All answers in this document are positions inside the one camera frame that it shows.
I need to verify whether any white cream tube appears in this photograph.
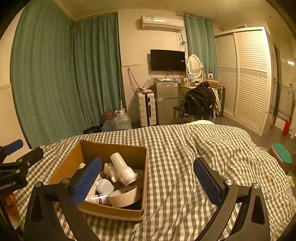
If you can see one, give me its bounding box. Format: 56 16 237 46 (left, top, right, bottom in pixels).
85 194 110 205

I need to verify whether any small white jar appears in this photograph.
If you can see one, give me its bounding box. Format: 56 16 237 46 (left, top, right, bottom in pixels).
96 179 114 195

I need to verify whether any white tape roll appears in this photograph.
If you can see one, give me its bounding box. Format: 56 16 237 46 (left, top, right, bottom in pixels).
108 185 142 208

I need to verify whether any white bear figurine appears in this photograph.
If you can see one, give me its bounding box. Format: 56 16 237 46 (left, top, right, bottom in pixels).
103 163 120 183

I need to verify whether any white plastic bottle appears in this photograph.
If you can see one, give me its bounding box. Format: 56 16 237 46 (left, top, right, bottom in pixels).
110 153 138 186

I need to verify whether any brown cardboard box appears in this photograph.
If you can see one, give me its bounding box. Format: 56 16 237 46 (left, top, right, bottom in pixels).
50 140 148 221

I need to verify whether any green topped stool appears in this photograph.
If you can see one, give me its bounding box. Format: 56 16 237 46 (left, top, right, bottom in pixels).
267 143 295 174

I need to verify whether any red fire extinguisher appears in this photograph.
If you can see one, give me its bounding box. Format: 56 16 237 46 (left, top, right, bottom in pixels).
282 120 291 136

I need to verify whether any green curtain left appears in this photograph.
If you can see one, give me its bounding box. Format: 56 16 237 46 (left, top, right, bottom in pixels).
10 1 125 148

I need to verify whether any green curtain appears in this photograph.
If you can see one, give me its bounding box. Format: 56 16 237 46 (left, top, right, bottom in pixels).
184 14 218 78
10 1 125 148

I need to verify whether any clear water jug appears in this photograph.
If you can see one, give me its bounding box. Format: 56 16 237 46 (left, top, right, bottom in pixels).
114 110 132 131

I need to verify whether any black jacket on chair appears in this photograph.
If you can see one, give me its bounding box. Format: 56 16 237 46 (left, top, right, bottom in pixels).
180 81 216 120

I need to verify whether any white suitcase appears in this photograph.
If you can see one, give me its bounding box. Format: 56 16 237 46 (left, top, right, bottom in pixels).
137 92 157 127

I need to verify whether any silver mini fridge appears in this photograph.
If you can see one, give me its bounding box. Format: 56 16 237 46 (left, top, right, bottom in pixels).
153 81 178 125

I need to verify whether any white louvered wardrobe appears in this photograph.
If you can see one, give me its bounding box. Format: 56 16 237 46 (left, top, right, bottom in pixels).
215 27 273 135

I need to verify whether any white oval vanity mirror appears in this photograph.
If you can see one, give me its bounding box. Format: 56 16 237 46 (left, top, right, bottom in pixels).
187 54 204 80

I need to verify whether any green curtain right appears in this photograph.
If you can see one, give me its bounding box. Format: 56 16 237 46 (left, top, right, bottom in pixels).
184 14 218 78

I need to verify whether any white air conditioner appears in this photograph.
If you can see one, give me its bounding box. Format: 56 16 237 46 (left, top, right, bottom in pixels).
140 16 184 32

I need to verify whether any black wall television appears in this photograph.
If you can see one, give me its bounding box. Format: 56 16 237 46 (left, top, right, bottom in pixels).
150 49 186 72

